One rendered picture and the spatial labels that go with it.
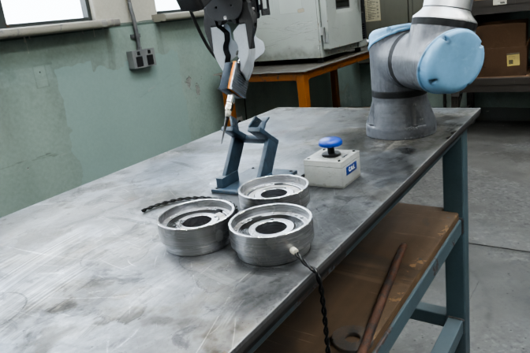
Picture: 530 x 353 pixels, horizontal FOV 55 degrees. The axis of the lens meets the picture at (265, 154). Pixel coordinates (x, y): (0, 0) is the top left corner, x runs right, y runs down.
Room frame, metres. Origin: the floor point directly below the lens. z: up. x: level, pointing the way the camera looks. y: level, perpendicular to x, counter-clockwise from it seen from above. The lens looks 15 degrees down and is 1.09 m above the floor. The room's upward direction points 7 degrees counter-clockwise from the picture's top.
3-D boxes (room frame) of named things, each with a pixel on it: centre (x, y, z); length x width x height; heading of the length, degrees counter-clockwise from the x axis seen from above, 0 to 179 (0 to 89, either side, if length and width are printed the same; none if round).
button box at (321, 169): (0.83, -0.11, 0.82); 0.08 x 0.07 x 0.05; 144
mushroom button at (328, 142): (0.82, -0.11, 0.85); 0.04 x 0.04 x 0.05
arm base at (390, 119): (1.09, -0.31, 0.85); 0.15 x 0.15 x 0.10
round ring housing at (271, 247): (0.59, 0.00, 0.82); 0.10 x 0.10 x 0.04
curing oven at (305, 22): (3.26, -0.37, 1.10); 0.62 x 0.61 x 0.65; 144
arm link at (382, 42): (1.09, -0.31, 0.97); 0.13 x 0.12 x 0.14; 15
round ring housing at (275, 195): (0.71, -0.01, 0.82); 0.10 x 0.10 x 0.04
